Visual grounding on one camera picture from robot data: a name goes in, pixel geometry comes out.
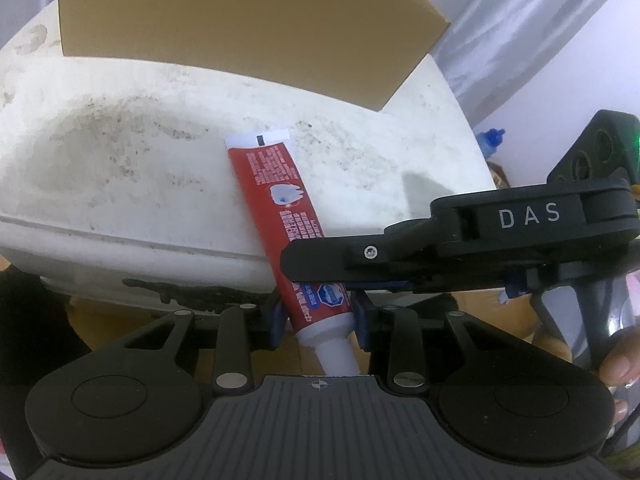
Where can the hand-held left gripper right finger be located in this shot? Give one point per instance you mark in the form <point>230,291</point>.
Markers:
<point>362,325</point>

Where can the person's right hand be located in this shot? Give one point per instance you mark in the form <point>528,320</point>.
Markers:
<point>617,365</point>

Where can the white curtain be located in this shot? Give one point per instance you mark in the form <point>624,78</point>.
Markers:
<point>500,25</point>

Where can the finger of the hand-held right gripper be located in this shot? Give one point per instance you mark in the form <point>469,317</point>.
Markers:
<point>385,287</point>
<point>340,257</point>

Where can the brown cardboard box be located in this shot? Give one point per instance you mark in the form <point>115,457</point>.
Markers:
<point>240,25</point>

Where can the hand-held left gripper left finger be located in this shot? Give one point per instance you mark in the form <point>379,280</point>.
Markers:
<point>277,325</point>

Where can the white bedside cabinet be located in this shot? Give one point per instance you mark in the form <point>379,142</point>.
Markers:
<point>150,160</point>

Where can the red toothpaste tube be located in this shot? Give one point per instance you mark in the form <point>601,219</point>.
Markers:
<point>290,220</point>

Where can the blue capped bottle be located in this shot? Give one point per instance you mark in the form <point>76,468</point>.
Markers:
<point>491,140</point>

